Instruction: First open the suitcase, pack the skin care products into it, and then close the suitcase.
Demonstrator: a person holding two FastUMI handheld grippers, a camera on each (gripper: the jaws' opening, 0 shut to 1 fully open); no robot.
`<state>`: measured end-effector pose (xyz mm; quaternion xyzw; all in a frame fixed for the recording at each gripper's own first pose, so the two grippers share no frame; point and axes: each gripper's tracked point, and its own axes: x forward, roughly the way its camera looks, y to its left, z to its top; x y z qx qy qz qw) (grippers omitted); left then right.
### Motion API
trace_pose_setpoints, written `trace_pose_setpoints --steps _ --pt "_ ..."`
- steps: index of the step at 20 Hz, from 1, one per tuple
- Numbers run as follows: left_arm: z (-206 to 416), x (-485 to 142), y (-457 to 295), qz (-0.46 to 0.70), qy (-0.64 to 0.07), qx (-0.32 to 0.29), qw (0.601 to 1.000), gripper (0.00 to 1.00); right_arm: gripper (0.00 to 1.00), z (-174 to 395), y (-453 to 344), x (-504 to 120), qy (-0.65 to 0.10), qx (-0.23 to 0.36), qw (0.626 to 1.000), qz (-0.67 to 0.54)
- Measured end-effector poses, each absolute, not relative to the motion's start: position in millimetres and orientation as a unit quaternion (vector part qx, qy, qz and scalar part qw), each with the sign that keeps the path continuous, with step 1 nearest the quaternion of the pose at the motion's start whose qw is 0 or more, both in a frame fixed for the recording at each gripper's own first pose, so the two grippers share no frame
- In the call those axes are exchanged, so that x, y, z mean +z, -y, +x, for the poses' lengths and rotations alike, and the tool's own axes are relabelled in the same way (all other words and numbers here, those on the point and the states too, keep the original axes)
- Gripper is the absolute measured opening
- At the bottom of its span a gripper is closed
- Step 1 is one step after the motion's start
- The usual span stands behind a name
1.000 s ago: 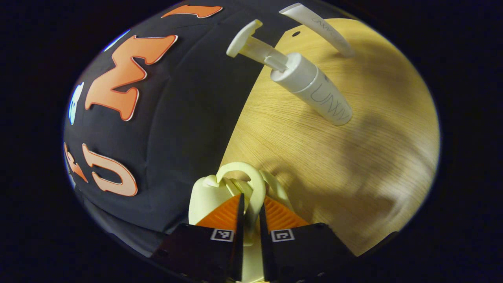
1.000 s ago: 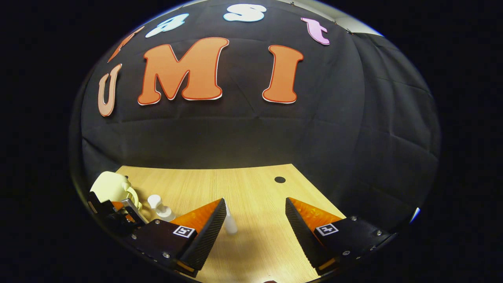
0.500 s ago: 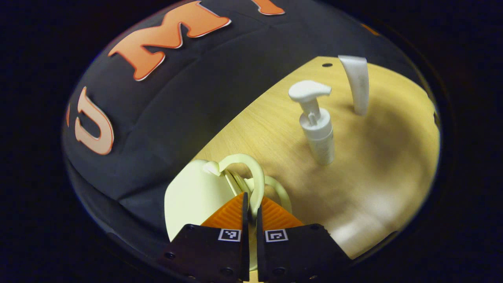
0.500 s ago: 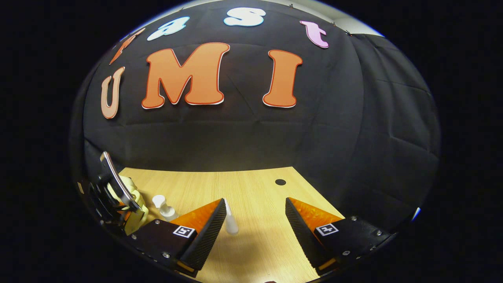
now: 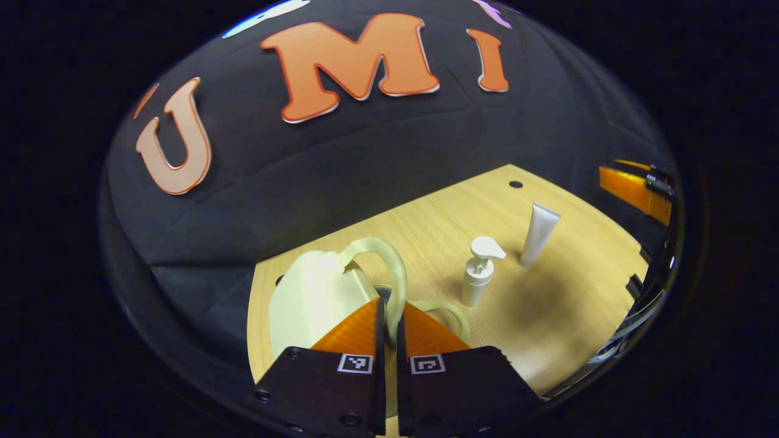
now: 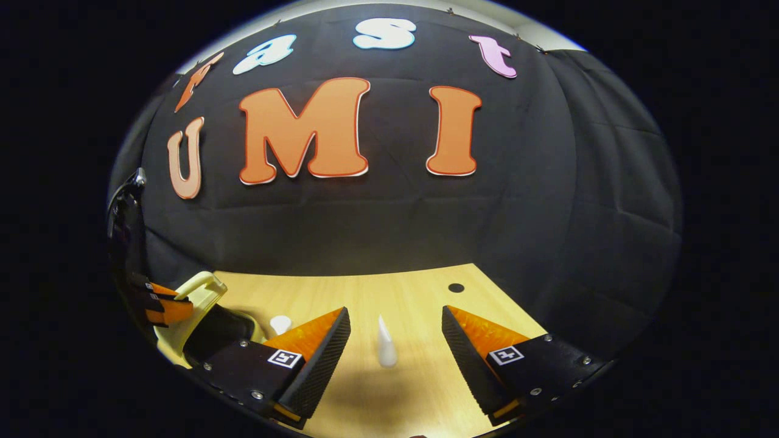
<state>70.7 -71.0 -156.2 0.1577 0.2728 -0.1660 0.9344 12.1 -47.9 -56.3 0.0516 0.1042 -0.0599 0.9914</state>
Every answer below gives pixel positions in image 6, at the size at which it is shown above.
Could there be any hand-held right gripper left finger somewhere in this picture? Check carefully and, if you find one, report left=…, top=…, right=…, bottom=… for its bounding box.
left=190, top=306, right=352, bottom=429

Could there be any cream yellow suitcase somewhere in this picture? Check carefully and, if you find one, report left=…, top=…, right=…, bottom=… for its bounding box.
left=155, top=271, right=268, bottom=369

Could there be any black backdrop cloth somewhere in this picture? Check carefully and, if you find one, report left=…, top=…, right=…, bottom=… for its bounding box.
left=108, top=3, right=683, bottom=360

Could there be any white squeeze tube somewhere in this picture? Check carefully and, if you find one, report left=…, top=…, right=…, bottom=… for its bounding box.
left=377, top=315, right=397, bottom=368

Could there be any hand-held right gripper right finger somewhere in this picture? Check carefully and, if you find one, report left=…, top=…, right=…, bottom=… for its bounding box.
left=441, top=305, right=609, bottom=426

